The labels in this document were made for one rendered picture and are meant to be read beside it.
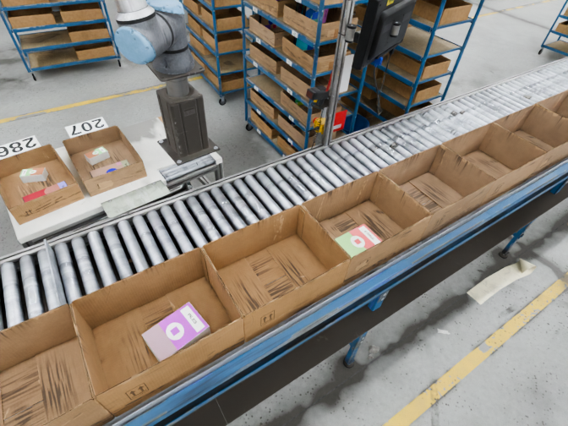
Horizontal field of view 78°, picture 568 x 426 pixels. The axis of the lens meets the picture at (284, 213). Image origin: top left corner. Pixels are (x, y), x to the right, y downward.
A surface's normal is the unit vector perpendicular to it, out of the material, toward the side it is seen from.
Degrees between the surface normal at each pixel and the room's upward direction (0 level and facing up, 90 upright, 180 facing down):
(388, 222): 0
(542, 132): 89
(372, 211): 0
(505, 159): 89
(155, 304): 0
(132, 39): 97
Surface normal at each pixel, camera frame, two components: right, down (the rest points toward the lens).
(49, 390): 0.07, -0.70
